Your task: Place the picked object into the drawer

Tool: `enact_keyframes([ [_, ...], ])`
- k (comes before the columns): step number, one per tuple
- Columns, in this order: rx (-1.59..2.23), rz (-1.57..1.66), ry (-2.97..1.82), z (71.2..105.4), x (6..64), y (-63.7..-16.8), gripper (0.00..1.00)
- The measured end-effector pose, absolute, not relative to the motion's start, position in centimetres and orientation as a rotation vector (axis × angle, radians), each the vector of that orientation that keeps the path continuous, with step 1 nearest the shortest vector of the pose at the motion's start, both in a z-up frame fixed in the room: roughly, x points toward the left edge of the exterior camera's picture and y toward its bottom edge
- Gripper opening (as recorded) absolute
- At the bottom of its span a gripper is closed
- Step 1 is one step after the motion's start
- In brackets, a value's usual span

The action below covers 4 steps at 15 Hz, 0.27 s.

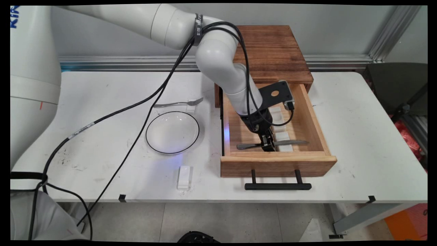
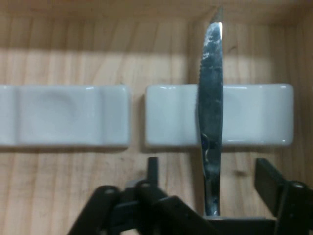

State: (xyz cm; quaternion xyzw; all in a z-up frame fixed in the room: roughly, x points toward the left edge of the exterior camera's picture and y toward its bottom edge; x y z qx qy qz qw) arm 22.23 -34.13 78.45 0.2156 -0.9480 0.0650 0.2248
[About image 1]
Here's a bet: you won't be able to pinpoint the slanted aluminium frame post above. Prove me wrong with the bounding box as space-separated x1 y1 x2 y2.
368 5 423 63

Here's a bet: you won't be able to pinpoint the grey table leg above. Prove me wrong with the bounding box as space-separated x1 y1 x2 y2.
328 203 407 240

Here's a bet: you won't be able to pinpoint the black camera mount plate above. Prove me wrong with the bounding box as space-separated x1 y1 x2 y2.
257 82 291 110

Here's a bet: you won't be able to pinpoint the black cable with white label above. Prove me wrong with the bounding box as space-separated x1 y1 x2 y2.
28 21 255 240

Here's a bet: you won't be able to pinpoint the black base strap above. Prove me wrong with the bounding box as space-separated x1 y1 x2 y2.
10 172 48 192

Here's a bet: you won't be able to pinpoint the silver serrated table knife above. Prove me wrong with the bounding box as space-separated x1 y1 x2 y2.
236 139 310 150

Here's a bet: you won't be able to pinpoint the black arm cable strap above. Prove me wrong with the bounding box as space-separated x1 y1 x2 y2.
194 14 204 46

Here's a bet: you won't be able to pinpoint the orange box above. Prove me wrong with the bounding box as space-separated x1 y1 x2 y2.
384 203 428 241

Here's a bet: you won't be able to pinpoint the white plate with black rim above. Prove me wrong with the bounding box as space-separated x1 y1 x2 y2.
145 111 200 155

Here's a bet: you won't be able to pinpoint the dark brown wooden drawer cabinet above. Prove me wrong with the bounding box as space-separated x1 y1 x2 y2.
214 25 314 108

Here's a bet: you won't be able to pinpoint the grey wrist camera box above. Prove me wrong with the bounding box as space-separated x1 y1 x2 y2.
277 80 296 110

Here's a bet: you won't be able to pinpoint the black round floor object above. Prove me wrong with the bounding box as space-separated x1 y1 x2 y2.
177 231 220 243

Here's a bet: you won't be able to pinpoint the red plastic bag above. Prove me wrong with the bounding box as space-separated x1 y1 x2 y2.
394 119 428 162

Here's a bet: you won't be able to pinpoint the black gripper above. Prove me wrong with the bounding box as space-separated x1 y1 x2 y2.
239 107 277 153

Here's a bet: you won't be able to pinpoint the silver metal fork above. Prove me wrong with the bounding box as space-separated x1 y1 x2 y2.
153 97 205 109

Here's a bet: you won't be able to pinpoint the white drawer divider blocks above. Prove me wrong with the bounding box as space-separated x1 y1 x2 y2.
274 132 294 153

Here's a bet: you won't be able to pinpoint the light wooden drawer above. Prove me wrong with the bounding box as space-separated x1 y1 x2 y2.
220 82 338 178

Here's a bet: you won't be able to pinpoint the black metal drawer handle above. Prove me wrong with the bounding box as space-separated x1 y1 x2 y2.
244 169 312 191

